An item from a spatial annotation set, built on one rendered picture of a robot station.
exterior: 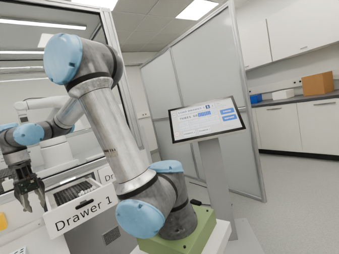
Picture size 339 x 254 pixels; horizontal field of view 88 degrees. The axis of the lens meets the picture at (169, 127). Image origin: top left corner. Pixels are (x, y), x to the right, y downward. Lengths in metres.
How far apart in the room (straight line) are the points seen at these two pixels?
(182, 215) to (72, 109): 0.53
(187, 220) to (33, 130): 0.61
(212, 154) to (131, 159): 1.02
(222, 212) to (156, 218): 1.21
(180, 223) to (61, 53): 0.56
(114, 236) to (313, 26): 3.41
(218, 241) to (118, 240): 0.90
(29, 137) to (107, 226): 0.85
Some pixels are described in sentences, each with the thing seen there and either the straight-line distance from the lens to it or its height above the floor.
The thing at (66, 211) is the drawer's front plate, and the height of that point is 0.90.
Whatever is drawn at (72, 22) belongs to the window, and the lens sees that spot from 1.42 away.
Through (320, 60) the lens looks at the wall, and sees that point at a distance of 3.75.
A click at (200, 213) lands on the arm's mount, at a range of 0.74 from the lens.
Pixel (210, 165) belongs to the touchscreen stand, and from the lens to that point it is 1.44.
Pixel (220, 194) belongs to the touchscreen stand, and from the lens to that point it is 1.55.
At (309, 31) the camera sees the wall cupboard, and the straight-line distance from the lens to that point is 3.44.
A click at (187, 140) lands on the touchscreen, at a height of 0.96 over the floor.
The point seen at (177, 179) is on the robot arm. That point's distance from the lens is 0.57.
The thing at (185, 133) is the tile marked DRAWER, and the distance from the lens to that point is 1.28.
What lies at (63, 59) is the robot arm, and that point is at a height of 1.38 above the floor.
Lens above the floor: 1.24
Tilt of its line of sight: 7 degrees down
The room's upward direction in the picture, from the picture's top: 13 degrees counter-clockwise
